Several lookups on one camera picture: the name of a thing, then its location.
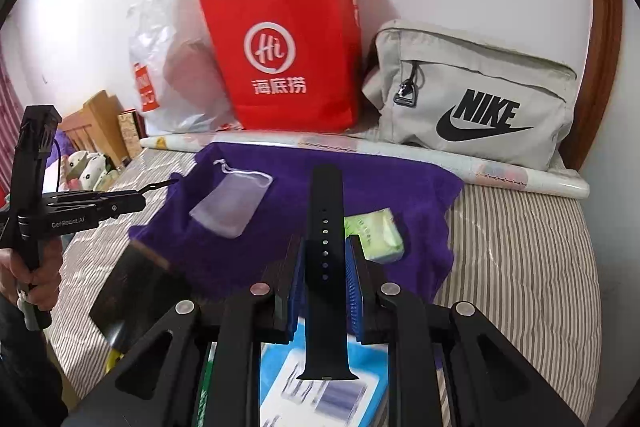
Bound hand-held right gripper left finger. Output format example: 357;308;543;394
62;234;306;427

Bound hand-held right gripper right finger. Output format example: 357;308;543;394
345;234;586;427

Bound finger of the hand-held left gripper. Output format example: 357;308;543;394
92;189;147;220

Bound light green tissue pack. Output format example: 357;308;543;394
344;207;405;264

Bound black watch strap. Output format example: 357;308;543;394
296;164;360;380

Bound white mesh drawstring pouch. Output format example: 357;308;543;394
189;159;274;239

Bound person's left forearm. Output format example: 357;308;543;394
0;292;68;427

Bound person's left hand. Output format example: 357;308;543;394
0;239;63;313

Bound white spotted plush toy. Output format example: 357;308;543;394
62;151;123;195

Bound blue tissue box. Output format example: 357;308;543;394
259;317;390;427

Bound purple towel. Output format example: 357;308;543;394
127;142;463;303

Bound dark rectangular box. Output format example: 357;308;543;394
89;242;193;353

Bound wooden headboard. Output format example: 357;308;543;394
57;89;128;168

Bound pink striped curtain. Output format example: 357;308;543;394
0;42;31;168

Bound white plastic shopping bag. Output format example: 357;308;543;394
127;0;241;132

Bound striped grey mattress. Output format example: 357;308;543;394
47;147;603;423

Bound white rolled paper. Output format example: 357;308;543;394
140;129;591;198

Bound red paper shopping bag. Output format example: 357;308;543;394
199;0;362;132

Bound grey waist bag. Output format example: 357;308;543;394
361;19;578;172

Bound brown picture frame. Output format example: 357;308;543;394
117;108;146;160

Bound brown wooden door frame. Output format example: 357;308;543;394
552;0;626;172

